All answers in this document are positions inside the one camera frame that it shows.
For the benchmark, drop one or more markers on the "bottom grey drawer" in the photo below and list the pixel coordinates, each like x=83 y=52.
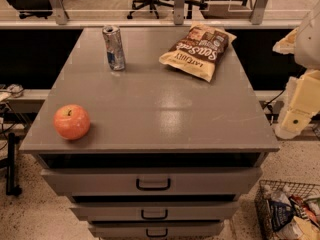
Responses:
x=155 y=229

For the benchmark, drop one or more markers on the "black stand leg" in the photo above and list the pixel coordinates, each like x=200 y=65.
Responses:
x=12 y=189

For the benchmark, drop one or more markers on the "middle grey drawer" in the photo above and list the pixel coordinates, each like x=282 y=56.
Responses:
x=155 y=211

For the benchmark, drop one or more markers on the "black office chair center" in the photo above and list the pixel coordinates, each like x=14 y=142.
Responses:
x=150 y=4

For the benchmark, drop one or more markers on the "silver blue redbull can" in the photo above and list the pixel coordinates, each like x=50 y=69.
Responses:
x=114 y=48

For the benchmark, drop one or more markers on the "red apple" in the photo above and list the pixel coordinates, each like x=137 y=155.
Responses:
x=71 y=122

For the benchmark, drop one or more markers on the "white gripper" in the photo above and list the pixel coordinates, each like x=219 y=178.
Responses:
x=309 y=44

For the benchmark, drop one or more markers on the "grey drawer cabinet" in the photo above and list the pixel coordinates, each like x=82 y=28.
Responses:
x=150 y=115

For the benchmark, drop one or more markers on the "sea salt chips bag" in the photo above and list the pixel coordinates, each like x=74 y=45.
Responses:
x=199 y=52

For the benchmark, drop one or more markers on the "yellow snack bag in basket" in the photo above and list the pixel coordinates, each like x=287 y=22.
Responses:
x=306 y=230

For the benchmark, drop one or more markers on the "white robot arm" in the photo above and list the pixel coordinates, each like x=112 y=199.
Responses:
x=307 y=44

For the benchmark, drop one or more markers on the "wire basket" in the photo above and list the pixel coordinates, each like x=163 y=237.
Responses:
x=305 y=199

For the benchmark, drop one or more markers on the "dark snack bag in basket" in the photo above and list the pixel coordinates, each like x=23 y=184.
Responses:
x=281 y=210

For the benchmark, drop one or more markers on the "top grey drawer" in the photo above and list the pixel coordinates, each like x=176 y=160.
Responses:
x=151 y=181

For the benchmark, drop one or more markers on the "grey drawer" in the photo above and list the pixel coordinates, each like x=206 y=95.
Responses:
x=155 y=211
x=151 y=181
x=155 y=229

